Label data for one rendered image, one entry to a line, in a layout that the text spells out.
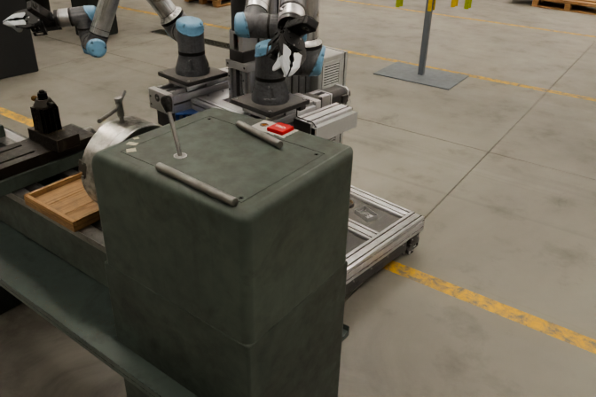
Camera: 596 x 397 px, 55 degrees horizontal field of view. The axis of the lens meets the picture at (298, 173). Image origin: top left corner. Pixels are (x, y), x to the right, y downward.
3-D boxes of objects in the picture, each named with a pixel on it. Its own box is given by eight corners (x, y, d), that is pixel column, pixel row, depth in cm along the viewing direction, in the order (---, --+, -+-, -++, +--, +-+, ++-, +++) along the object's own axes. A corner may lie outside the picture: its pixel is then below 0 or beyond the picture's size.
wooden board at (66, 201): (157, 191, 216) (156, 182, 214) (74, 232, 190) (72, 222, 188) (108, 169, 232) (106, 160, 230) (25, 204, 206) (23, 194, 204)
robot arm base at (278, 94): (270, 89, 233) (270, 66, 229) (297, 98, 224) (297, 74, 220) (243, 98, 223) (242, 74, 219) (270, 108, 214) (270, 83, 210)
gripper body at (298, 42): (286, 70, 157) (290, 40, 164) (306, 53, 152) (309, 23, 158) (264, 57, 154) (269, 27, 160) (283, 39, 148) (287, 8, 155)
